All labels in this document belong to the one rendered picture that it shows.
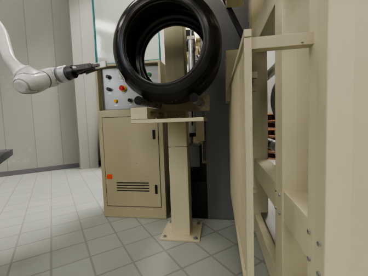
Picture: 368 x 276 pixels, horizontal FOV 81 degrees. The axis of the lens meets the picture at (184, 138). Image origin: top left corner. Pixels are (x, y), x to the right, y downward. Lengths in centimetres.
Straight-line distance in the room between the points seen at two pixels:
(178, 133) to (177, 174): 28
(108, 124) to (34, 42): 307
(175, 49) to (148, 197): 114
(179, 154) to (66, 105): 333
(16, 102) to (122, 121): 293
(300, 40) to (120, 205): 173
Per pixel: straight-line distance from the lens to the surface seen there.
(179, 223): 160
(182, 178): 149
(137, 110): 112
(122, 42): 120
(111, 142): 188
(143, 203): 189
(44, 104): 452
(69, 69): 142
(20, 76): 135
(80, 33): 454
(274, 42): 61
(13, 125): 454
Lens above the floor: 79
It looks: 4 degrees down
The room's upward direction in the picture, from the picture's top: 2 degrees counter-clockwise
